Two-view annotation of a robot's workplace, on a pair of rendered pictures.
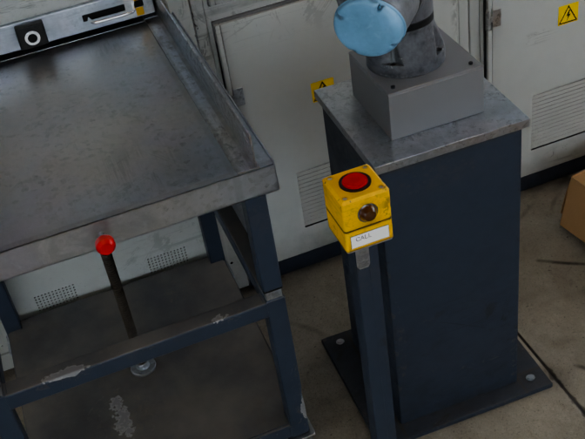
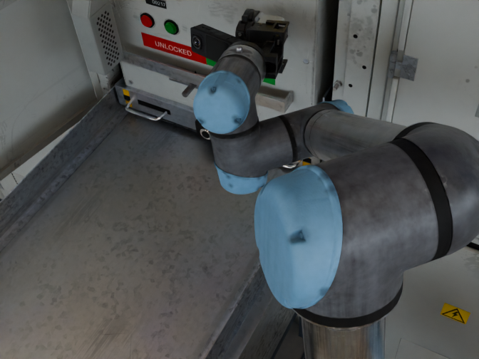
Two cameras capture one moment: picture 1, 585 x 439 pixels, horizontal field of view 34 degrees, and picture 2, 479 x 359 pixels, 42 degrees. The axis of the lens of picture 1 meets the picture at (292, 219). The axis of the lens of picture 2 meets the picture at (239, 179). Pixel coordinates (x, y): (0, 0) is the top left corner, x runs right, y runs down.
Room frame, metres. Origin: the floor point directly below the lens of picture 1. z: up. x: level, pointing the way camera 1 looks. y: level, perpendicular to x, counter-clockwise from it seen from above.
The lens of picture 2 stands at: (1.24, -0.30, 1.88)
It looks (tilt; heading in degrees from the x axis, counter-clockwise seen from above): 49 degrees down; 47
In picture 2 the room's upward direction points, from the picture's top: 5 degrees counter-clockwise
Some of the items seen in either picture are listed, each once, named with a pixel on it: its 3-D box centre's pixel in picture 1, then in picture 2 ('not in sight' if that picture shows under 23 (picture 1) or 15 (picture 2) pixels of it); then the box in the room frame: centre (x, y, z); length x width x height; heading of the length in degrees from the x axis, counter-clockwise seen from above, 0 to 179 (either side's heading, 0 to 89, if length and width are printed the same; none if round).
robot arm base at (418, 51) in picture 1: (403, 35); not in sight; (1.60, -0.26, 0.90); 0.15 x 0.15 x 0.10
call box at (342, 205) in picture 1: (358, 207); not in sight; (1.16, -0.10, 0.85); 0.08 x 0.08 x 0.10; 15
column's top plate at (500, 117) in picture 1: (416, 107); not in sight; (1.60, -0.28, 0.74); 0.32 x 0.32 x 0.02; 13
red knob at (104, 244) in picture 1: (104, 241); not in sight; (1.23, 0.31, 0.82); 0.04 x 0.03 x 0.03; 15
